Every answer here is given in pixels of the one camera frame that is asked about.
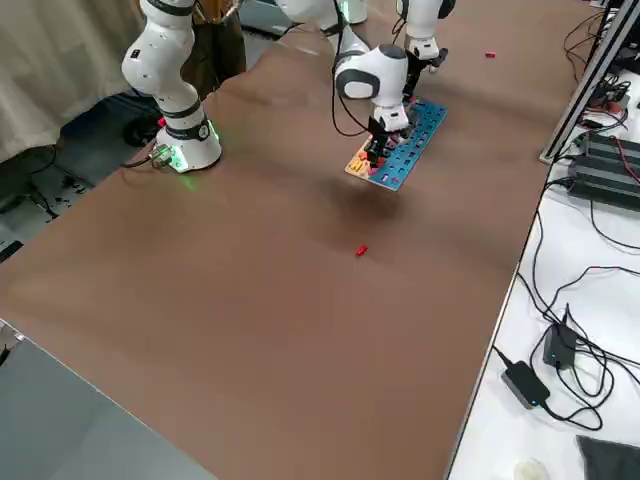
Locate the beige curtain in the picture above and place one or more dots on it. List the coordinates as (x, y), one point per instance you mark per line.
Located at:
(50, 75)

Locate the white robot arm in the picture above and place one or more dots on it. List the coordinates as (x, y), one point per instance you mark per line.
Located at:
(425, 20)
(165, 75)

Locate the aluminium frame post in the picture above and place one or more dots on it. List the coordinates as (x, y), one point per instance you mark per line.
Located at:
(575, 102)

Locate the black ribbed power supply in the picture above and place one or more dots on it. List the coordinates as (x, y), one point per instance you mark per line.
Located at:
(607, 150)
(600, 182)

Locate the dark grey cloth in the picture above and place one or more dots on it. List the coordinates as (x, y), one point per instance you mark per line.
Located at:
(615, 460)

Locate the grey black power adapter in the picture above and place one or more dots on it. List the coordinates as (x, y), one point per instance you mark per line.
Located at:
(525, 382)

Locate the small red piece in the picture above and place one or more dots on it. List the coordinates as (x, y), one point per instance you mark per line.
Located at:
(362, 250)

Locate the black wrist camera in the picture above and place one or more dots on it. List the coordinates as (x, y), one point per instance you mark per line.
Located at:
(406, 132)
(440, 60)

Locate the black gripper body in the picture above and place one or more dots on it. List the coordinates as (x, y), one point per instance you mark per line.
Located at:
(415, 67)
(374, 132)

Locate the colourful toy puzzle board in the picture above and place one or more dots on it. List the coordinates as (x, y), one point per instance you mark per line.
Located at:
(405, 170)

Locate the cream tape roll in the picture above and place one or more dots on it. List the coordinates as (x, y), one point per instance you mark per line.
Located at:
(531, 471)

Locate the black flat floor item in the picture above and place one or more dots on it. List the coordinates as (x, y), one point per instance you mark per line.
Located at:
(10, 252)

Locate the wide pink block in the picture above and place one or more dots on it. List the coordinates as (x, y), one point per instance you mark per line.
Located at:
(411, 100)

